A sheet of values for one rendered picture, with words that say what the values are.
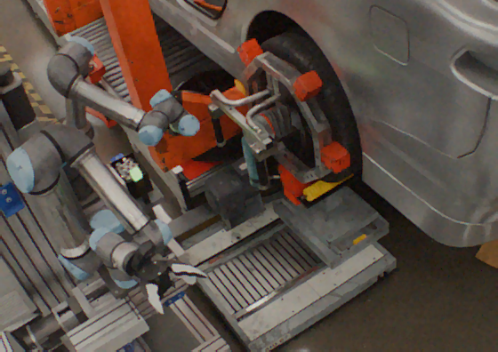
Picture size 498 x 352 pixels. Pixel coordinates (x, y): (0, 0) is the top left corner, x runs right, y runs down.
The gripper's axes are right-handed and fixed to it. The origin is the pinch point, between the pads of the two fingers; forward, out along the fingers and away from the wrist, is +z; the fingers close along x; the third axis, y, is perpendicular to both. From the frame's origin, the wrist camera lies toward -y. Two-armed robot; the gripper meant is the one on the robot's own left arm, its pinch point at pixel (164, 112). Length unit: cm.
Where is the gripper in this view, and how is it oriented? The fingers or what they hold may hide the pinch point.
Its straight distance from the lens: 241.4
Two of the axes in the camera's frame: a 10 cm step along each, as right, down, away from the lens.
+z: -4.0, -1.6, 9.0
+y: -0.5, 9.9, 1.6
